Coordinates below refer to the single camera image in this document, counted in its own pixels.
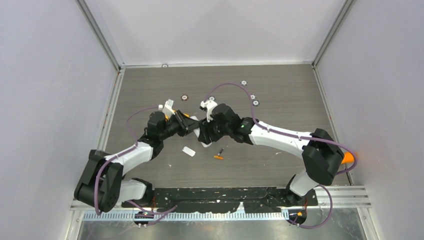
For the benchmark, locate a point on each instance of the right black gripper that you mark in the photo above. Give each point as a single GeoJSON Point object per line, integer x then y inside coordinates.
{"type": "Point", "coordinates": [205, 131]}

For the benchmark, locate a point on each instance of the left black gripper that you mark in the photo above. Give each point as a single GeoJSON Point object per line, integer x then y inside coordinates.
{"type": "Point", "coordinates": [188, 126]}

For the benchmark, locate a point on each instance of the white remote control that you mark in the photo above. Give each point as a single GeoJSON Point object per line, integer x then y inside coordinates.
{"type": "Point", "coordinates": [197, 133]}

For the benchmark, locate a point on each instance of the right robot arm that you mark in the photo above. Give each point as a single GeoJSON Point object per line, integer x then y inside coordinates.
{"type": "Point", "coordinates": [320, 156]}

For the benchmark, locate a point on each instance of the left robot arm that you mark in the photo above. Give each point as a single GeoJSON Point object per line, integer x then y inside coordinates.
{"type": "Point", "coordinates": [102, 184]}

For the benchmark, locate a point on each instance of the white battery cover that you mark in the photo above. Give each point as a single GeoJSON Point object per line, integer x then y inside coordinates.
{"type": "Point", "coordinates": [190, 152]}

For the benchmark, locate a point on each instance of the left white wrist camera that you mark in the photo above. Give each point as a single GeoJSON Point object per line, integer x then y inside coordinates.
{"type": "Point", "coordinates": [167, 108]}

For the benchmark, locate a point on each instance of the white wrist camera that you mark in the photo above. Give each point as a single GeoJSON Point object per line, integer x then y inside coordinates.
{"type": "Point", "coordinates": [208, 106]}
{"type": "Point", "coordinates": [167, 108]}

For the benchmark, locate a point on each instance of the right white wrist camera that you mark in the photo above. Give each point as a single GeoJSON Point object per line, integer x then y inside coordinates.
{"type": "Point", "coordinates": [208, 106]}

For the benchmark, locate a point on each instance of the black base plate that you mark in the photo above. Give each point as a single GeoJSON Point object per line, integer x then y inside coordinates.
{"type": "Point", "coordinates": [220, 200]}

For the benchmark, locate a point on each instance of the aluminium rail frame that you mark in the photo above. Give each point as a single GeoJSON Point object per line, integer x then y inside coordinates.
{"type": "Point", "coordinates": [332, 197]}

